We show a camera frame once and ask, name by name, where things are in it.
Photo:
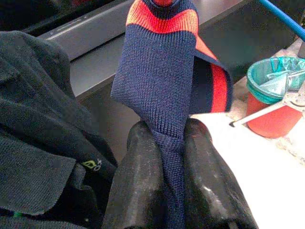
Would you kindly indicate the red plastic bucket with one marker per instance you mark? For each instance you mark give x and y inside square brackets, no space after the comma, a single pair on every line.
[269,124]

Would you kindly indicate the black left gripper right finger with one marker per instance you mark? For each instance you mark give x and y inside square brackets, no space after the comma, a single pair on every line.
[205,179]

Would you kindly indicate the blue plastic hanger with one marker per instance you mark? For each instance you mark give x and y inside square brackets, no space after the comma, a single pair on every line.
[281,16]

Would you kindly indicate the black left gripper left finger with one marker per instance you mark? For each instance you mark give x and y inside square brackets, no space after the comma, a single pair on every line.
[138,179]

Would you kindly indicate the silver metal clothes rack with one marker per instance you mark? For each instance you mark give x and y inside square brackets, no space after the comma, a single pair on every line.
[257,114]

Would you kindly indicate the black t-shirt green logo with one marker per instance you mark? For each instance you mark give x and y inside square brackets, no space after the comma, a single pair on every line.
[35,119]

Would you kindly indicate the teal plastic bucket liner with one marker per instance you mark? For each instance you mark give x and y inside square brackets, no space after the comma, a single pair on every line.
[257,71]

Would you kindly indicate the navy red-striped knit garment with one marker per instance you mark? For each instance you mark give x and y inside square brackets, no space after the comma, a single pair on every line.
[155,83]

